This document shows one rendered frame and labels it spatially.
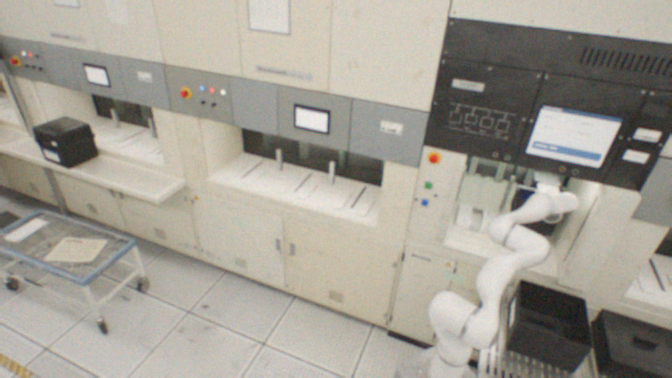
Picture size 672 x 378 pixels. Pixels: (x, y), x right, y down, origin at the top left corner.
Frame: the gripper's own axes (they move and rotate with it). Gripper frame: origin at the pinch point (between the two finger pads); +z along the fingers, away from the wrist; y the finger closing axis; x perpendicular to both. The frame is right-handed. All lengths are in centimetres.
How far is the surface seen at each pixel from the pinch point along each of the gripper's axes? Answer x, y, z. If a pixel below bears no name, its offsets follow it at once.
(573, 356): -34, 15, -76
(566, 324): -43, 19, -51
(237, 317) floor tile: -120, -161, -56
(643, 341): -32, 43, -59
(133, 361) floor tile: -119, -201, -109
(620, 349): -34, 34, -66
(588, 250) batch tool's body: -9.9, 17.8, -36.8
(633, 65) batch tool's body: 67, 5, -30
